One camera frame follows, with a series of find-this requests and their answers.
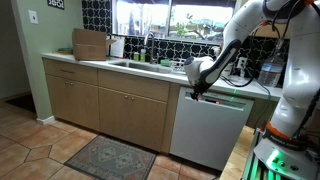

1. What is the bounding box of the light wooden platform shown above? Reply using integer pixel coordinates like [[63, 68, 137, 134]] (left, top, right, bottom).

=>
[[219, 125, 257, 180]]

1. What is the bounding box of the black wall sign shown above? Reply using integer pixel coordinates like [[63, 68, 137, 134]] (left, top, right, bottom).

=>
[[46, 0, 66, 10]]

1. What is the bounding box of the brown cardboard box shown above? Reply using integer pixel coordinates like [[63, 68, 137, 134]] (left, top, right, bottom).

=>
[[72, 27, 118, 62]]

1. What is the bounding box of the white light switch plate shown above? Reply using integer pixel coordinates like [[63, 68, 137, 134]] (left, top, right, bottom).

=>
[[27, 9, 39, 25]]

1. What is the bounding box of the white countertop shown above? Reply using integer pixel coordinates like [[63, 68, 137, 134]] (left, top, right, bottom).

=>
[[40, 52, 284, 103]]

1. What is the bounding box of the steel kitchen sink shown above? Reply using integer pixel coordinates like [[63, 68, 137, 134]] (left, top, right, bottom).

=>
[[108, 59, 174, 75]]

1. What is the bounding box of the white dishwasher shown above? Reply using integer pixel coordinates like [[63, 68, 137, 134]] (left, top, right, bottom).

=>
[[169, 85, 255, 172]]

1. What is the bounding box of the kitchen window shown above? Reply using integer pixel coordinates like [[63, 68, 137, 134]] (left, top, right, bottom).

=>
[[112, 0, 238, 43]]

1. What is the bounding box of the chrome arched faucet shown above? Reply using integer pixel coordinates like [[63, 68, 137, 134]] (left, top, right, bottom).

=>
[[143, 31, 158, 64]]

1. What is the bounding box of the wide light wood panel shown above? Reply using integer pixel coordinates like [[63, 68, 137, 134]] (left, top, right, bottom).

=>
[[97, 68, 171, 103]]

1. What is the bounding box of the light wood cabinet door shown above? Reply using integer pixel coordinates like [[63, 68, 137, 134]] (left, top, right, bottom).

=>
[[98, 87, 131, 143], [68, 79, 100, 132], [45, 74, 70, 125], [128, 93, 168, 153]]

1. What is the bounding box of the light wood drawer front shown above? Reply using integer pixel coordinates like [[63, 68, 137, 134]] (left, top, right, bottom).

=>
[[42, 58, 99, 86]]

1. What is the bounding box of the light wood base cabinet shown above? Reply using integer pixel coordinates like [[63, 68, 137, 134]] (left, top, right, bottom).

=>
[[41, 57, 181, 155]]

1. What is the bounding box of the patterned green pink rug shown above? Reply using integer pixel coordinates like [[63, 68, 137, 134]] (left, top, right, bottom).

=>
[[63, 134, 158, 180]]

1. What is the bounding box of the small dish rack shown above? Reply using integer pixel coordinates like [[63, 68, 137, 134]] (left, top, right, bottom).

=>
[[171, 58, 188, 75]]

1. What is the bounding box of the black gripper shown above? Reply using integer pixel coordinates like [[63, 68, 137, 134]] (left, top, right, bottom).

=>
[[190, 79, 212, 101]]

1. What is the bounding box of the clear plastic water jug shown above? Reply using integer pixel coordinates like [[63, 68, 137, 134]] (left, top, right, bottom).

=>
[[257, 53, 286, 88]]

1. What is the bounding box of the green flat tray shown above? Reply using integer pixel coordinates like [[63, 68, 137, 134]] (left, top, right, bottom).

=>
[[55, 47, 74, 56]]

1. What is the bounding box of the white wall outlet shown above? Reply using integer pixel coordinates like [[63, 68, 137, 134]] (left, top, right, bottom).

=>
[[237, 56, 249, 70]]

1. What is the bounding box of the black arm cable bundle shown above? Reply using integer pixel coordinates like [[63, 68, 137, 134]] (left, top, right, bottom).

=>
[[263, 0, 320, 51]]

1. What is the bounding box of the green sponge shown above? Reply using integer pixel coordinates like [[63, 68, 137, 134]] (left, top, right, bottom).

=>
[[159, 58, 172, 67]]

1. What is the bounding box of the grey robot mounting stand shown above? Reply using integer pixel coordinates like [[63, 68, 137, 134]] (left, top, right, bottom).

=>
[[241, 128, 320, 180]]

